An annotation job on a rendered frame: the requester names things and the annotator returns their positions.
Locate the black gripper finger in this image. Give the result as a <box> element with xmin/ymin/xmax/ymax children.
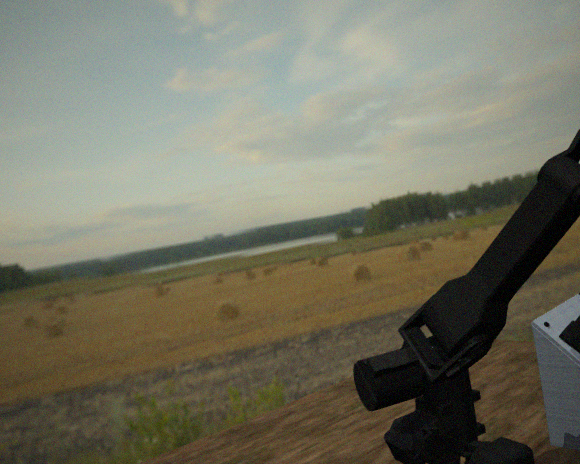
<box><xmin>433</xmin><ymin>450</ymin><xmax>461</xmax><ymax>464</ymax></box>

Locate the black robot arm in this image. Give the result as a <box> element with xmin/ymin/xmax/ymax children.
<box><xmin>353</xmin><ymin>129</ymin><xmax>580</xmax><ymax>464</ymax></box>

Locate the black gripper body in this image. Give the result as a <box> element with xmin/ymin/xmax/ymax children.
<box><xmin>418</xmin><ymin>383</ymin><xmax>535</xmax><ymax>464</ymax></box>

